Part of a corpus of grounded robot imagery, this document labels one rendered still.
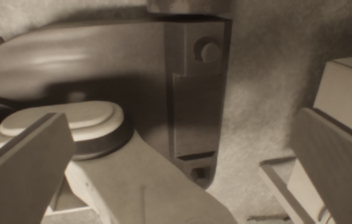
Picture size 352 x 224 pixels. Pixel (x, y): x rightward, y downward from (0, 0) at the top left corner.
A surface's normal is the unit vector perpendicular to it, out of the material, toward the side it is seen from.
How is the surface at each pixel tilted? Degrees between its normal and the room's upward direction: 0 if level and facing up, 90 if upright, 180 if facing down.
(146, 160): 90
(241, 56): 0
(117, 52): 0
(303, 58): 0
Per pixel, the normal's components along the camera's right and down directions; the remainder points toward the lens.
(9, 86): 0.21, 0.48
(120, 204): -0.01, -0.87
